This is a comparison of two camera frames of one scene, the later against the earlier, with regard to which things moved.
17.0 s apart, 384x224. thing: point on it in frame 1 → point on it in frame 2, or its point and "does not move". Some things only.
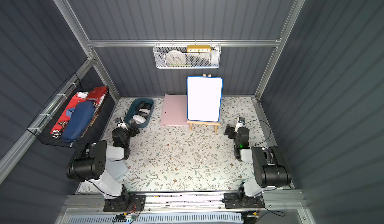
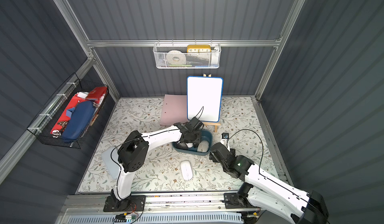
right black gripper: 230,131 → 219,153
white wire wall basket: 181,56 does not move
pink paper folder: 174,110 does not move
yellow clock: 199,48 does not move
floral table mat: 171,158 does not move
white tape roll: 176,57 does not move
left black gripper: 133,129 → 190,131
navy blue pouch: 83,112 does not move
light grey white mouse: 139,119 → 203,146
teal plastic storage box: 132,111 → 206,135
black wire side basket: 66,119 does not move
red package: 96,95 does not move
